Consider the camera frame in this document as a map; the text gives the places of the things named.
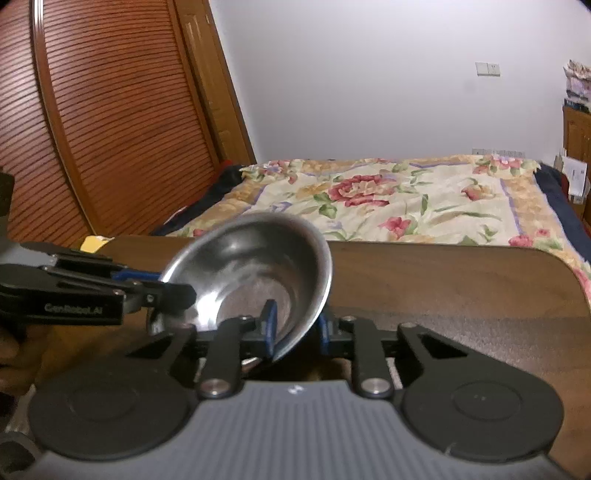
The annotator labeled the wooden louvered wardrobe door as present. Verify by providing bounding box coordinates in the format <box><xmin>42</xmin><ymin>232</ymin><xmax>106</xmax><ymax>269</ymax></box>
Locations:
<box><xmin>0</xmin><ymin>0</ymin><xmax>90</xmax><ymax>247</ymax></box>
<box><xmin>28</xmin><ymin>0</ymin><xmax>223</xmax><ymax>237</ymax></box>

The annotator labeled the stainless steel bowl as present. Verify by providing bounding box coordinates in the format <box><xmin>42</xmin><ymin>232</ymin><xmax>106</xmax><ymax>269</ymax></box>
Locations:
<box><xmin>157</xmin><ymin>213</ymin><xmax>334</xmax><ymax>361</ymax></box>

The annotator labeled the yellow plush toy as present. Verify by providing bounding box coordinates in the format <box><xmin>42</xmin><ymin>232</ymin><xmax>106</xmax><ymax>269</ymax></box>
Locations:
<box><xmin>79</xmin><ymin>235</ymin><xmax>115</xmax><ymax>254</ymax></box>

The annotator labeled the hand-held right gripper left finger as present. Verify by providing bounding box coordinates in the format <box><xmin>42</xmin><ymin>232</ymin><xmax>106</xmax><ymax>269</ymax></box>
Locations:
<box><xmin>124</xmin><ymin>299</ymin><xmax>280</xmax><ymax>400</ymax></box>

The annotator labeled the pile of papers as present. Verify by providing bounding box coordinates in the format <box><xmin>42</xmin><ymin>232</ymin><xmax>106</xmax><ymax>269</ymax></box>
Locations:
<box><xmin>562</xmin><ymin>59</ymin><xmax>591</xmax><ymax>112</ymax></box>

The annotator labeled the wooden wardrobe frame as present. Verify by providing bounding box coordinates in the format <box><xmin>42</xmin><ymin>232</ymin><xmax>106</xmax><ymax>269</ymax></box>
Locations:
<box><xmin>174</xmin><ymin>0</ymin><xmax>257</xmax><ymax>168</ymax></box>

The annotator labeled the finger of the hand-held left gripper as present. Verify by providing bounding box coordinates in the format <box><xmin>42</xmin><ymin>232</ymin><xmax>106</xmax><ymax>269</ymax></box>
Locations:
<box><xmin>21</xmin><ymin>242</ymin><xmax>161</xmax><ymax>283</ymax></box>
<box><xmin>41</xmin><ymin>267</ymin><xmax>197</xmax><ymax>311</ymax></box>

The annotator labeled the wooden cabinet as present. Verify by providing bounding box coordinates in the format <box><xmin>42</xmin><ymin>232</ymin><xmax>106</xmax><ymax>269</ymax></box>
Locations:
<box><xmin>561</xmin><ymin>105</ymin><xmax>591</xmax><ymax>232</ymax></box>

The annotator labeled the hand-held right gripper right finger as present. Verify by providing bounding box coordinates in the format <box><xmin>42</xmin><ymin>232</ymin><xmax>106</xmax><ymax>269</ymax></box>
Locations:
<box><xmin>318</xmin><ymin>314</ymin><xmax>469</xmax><ymax>398</ymax></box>

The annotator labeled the floral blanket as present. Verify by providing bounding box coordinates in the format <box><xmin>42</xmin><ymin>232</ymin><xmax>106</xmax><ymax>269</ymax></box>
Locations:
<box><xmin>166</xmin><ymin>156</ymin><xmax>591</xmax><ymax>308</ymax></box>

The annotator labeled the navy bed sheet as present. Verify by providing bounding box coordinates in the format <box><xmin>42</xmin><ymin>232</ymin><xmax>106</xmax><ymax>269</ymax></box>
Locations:
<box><xmin>533</xmin><ymin>161</ymin><xmax>591</xmax><ymax>278</ymax></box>

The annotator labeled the dark cloth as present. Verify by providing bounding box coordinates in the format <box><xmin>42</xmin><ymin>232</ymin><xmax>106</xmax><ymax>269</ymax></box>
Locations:
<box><xmin>150</xmin><ymin>159</ymin><xmax>257</xmax><ymax>237</ymax></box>

